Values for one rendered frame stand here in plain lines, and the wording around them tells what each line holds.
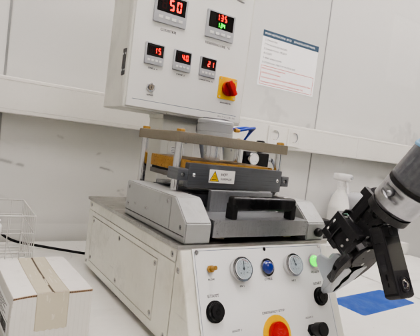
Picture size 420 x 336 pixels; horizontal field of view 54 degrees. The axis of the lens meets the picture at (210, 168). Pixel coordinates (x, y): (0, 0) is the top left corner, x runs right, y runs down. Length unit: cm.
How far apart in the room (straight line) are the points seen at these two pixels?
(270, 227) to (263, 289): 11
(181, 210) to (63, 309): 24
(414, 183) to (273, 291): 29
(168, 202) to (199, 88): 40
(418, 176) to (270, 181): 31
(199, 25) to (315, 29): 89
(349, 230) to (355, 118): 132
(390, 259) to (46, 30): 107
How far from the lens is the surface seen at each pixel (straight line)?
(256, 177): 84
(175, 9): 101
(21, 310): 70
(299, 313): 79
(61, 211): 134
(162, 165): 87
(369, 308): 111
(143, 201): 80
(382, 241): 71
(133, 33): 96
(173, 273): 68
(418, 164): 67
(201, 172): 76
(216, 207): 77
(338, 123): 194
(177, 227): 68
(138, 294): 80
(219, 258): 70
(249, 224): 73
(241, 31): 112
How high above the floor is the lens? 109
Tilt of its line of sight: 3 degrees down
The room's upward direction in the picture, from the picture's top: 7 degrees clockwise
